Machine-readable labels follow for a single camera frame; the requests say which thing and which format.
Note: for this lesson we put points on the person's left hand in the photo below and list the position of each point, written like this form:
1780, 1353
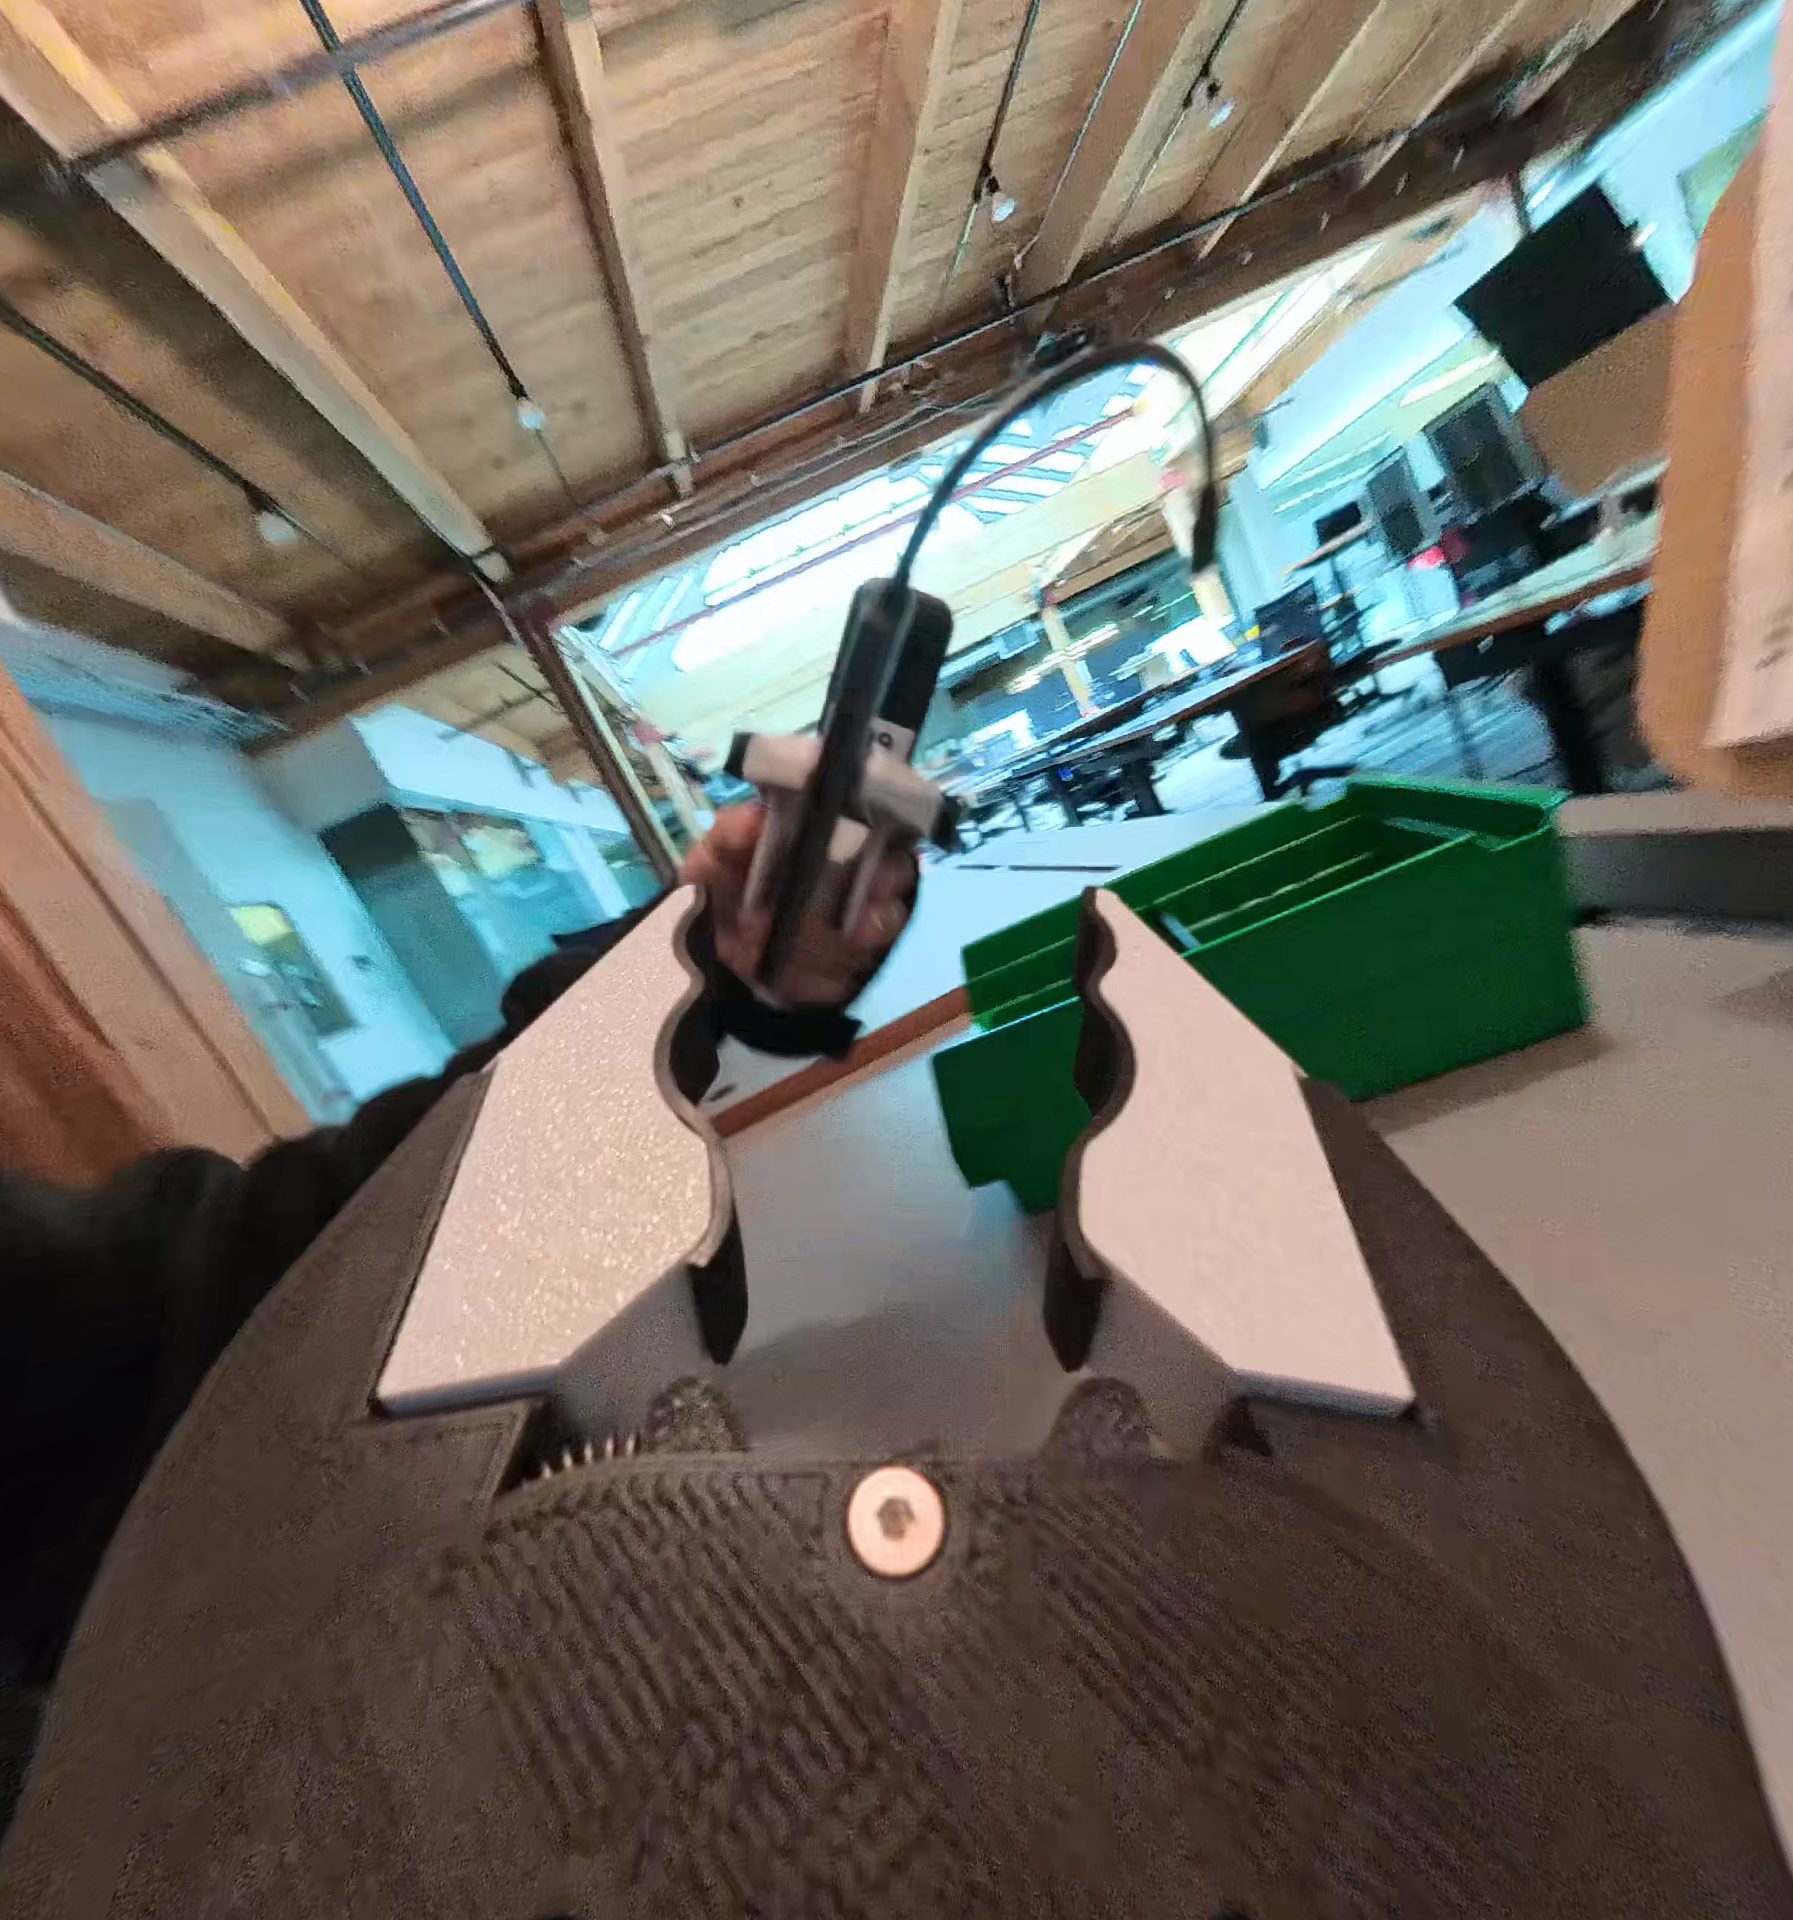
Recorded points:
708, 863

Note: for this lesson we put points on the person's left forearm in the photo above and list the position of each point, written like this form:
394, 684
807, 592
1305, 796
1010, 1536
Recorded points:
160, 1274

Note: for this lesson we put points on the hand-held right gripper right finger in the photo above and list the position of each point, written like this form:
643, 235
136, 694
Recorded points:
1227, 1200

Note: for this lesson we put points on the grey desk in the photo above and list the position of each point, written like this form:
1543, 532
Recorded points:
1660, 1230

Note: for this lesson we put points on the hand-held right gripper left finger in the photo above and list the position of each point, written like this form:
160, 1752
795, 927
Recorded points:
566, 1200

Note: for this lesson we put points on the green storage bin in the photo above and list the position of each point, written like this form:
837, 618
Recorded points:
1406, 974

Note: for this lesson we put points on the wooden office desk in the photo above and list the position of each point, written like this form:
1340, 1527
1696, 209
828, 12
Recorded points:
1180, 702

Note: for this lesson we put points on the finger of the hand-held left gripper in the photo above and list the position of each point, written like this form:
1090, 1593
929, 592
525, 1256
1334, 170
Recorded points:
903, 803
775, 762

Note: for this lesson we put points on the large black wall screen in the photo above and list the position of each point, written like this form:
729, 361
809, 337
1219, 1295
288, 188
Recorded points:
1563, 285

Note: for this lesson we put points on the black desk mat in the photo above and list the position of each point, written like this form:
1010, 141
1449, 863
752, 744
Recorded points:
1706, 863

